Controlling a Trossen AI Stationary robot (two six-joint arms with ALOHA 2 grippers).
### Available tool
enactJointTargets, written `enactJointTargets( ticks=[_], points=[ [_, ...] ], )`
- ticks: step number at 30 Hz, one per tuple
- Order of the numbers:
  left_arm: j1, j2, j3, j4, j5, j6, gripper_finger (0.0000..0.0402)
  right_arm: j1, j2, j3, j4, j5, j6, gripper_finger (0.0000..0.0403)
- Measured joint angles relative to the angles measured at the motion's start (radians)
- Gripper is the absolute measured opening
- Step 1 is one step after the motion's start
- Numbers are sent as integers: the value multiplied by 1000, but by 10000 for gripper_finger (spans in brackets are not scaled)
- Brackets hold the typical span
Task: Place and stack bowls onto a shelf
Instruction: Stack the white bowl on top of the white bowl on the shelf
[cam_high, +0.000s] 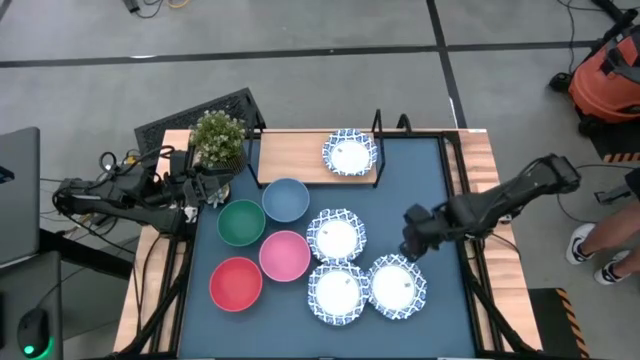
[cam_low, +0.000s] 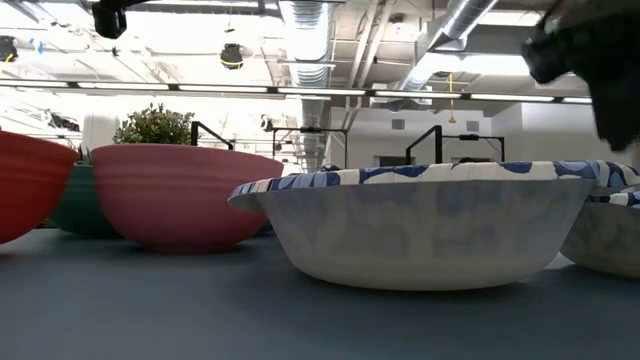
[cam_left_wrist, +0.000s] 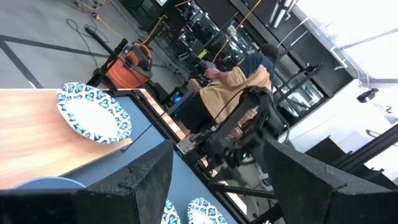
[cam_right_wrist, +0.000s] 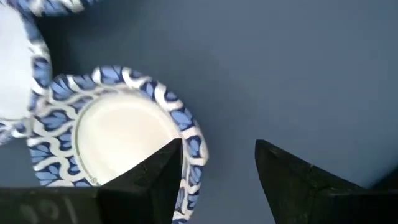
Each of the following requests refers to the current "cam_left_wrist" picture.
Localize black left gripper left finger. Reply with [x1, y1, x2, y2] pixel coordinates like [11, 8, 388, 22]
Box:
[0, 139, 174, 224]

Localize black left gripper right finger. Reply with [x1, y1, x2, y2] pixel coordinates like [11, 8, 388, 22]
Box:
[263, 138, 398, 224]

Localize blue white patterned paper plate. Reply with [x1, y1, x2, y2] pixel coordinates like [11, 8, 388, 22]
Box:
[160, 198, 182, 224]
[187, 197, 228, 224]
[56, 82, 132, 144]

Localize blue bowl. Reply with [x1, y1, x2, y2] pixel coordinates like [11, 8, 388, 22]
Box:
[14, 176, 86, 190]

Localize person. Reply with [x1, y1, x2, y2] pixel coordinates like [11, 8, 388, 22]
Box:
[177, 43, 280, 134]

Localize wooden table side board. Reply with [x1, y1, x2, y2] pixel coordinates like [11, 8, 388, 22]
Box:
[139, 88, 191, 141]

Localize black metal stand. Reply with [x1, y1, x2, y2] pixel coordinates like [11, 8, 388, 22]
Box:
[273, 63, 326, 107]

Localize orange shop vacuum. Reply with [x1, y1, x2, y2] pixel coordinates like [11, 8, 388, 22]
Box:
[105, 43, 154, 90]

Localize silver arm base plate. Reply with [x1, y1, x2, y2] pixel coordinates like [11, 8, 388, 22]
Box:
[176, 133, 200, 156]

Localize black table frame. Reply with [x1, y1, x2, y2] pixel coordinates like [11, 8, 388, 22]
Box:
[124, 88, 284, 224]

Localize black mounted camera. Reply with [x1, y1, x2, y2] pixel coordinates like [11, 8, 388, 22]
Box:
[356, 88, 380, 104]

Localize yellow hanging cord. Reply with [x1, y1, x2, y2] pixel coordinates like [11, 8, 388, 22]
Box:
[211, 0, 262, 63]

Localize black vacuum hose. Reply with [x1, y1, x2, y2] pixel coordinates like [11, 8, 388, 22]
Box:
[84, 26, 129, 57]

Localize black floor cable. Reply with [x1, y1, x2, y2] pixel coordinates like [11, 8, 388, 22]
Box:
[65, 18, 109, 68]

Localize yellow floor cable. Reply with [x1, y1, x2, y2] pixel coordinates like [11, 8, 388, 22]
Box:
[73, 0, 126, 40]

